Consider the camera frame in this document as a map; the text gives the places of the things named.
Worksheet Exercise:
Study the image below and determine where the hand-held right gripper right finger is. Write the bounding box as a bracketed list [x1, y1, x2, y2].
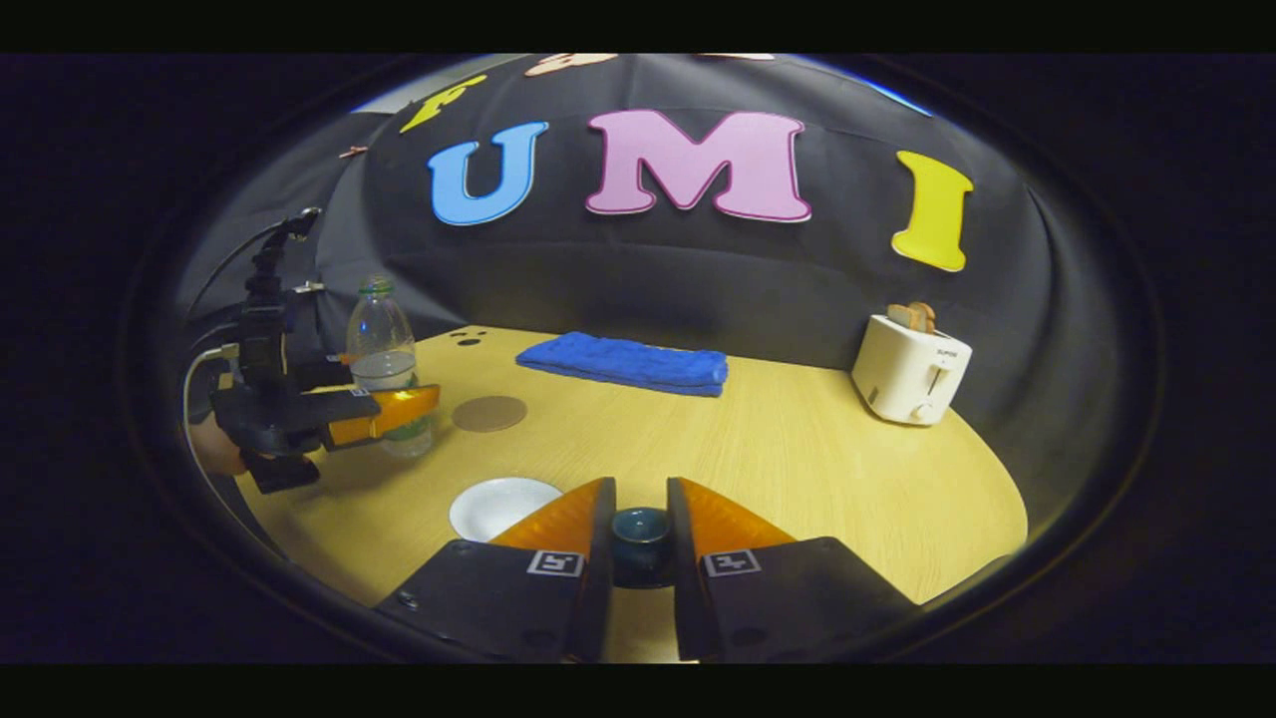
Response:
[666, 477, 923, 664]

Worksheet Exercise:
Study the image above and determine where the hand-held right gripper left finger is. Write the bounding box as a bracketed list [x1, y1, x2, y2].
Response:
[374, 477, 617, 664]

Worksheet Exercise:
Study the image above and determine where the dark blue teacup lid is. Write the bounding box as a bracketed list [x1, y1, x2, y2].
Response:
[610, 507, 674, 589]

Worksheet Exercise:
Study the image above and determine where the clear plastic water bottle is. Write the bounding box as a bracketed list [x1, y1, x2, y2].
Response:
[345, 276, 436, 459]

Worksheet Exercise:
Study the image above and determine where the round brown coaster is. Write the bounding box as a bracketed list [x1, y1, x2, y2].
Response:
[452, 396, 527, 433]

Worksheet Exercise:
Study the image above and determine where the blue white teacup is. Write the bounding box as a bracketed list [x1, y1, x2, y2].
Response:
[449, 477, 565, 543]

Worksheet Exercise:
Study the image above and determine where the folded blue towel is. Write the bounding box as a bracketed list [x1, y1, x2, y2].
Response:
[515, 332, 730, 398]

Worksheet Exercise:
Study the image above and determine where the white toaster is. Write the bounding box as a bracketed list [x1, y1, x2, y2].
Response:
[851, 314, 973, 427]

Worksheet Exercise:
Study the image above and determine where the black backdrop cloth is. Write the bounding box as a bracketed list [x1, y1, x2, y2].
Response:
[174, 53, 1147, 559]

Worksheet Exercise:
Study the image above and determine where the white cable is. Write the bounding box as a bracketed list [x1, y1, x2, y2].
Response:
[182, 344, 240, 425]

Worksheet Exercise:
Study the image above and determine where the black cable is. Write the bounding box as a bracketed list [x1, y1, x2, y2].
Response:
[187, 221, 292, 322]

